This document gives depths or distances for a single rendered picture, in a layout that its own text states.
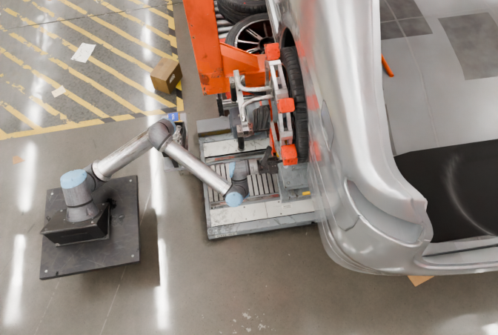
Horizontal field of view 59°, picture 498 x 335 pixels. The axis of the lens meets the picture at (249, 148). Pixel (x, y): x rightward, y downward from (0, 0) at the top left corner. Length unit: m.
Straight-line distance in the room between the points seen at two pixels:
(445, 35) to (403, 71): 0.37
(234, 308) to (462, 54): 2.00
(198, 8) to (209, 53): 0.35
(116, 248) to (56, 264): 0.36
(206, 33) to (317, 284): 1.70
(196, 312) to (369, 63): 1.97
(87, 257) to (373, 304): 1.78
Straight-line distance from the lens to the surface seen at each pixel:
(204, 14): 2.52
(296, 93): 2.20
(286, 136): 2.27
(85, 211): 2.79
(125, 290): 3.10
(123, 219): 2.93
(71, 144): 3.73
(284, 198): 2.98
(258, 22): 3.51
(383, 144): 1.47
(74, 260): 2.94
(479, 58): 2.72
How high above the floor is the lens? 2.87
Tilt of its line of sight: 58 degrees down
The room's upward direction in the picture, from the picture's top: 5 degrees counter-clockwise
